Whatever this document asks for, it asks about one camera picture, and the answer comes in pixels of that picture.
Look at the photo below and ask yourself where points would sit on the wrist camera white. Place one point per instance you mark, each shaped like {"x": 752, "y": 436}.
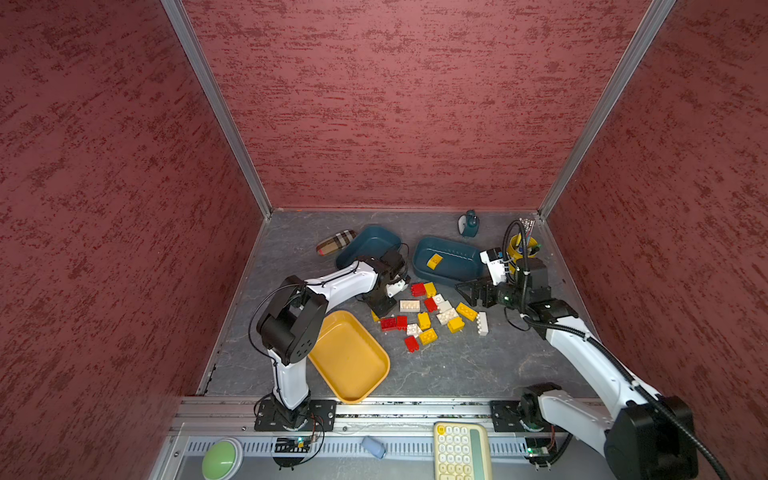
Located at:
{"x": 494, "y": 261}
{"x": 394, "y": 288}

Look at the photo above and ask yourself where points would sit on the left teal plastic bin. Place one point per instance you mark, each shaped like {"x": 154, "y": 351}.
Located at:
{"x": 372, "y": 241}

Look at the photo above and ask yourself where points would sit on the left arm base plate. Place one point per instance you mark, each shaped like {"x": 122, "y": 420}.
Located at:
{"x": 310, "y": 415}

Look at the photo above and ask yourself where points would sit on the small blue grey cylinder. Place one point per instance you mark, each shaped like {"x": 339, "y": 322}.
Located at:
{"x": 374, "y": 447}

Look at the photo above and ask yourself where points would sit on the right circuit board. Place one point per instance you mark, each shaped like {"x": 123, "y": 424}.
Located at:
{"x": 538, "y": 449}

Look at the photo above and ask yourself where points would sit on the red lego bottom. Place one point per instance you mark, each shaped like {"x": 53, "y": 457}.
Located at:
{"x": 412, "y": 344}

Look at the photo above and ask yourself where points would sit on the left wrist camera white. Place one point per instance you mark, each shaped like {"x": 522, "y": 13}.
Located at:
{"x": 394, "y": 288}

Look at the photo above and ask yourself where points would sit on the yellow plastic tray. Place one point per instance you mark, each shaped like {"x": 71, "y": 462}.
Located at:
{"x": 349, "y": 359}

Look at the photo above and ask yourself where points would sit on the yellow pen cup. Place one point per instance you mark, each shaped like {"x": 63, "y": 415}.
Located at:
{"x": 515, "y": 248}

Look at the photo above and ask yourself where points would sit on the teal white small bottle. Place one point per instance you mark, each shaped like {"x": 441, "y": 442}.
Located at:
{"x": 468, "y": 224}

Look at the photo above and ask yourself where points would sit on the white lego long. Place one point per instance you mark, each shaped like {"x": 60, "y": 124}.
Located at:
{"x": 410, "y": 306}

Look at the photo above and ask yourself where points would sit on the red lego long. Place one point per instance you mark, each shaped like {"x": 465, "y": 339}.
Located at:
{"x": 394, "y": 323}

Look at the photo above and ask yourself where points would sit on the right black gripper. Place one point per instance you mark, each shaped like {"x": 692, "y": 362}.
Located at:
{"x": 485, "y": 285}

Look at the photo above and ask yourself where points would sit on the cream green calculator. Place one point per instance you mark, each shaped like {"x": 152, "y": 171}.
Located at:
{"x": 461, "y": 451}

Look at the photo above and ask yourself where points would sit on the teal plastic bin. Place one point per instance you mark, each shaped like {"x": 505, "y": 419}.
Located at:
{"x": 372, "y": 241}
{"x": 461, "y": 261}

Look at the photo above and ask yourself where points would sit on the red lego top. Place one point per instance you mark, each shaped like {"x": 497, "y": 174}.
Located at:
{"x": 418, "y": 290}

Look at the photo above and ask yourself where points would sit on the circuit board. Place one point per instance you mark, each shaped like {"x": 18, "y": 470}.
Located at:
{"x": 292, "y": 445}
{"x": 538, "y": 449}

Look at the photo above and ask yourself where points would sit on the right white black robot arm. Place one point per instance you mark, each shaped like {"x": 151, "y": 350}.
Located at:
{"x": 641, "y": 433}

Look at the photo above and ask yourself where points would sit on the yellow lego bottom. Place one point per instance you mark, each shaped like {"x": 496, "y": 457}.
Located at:
{"x": 428, "y": 337}

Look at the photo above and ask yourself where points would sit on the green push button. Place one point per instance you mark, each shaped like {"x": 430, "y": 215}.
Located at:
{"x": 223, "y": 459}

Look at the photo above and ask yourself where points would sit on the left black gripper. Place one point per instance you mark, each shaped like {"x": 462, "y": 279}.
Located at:
{"x": 381, "y": 310}

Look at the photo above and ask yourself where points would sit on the white lego small centre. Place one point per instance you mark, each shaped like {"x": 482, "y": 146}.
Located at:
{"x": 413, "y": 330}

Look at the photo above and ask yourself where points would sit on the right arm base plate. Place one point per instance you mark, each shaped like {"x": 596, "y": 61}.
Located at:
{"x": 506, "y": 417}

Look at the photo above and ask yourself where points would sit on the white lego cluster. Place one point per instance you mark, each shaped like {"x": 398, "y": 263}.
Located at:
{"x": 445, "y": 311}

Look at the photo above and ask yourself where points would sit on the white lego far right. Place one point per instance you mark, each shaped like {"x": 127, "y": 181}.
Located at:
{"x": 482, "y": 324}

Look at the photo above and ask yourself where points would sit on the right teal plastic bin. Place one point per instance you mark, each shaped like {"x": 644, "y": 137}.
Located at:
{"x": 461, "y": 261}

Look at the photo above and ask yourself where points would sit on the left circuit board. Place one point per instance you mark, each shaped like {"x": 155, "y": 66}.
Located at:
{"x": 292, "y": 445}

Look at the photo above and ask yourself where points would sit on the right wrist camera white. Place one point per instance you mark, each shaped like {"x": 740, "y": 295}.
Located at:
{"x": 494, "y": 261}

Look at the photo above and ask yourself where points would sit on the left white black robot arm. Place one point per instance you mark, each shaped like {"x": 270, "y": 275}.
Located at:
{"x": 290, "y": 325}

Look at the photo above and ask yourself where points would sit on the red lego middle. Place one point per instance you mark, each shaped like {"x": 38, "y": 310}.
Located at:
{"x": 430, "y": 305}

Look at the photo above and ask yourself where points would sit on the plaid fabric pouch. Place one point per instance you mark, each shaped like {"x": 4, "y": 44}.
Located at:
{"x": 337, "y": 242}

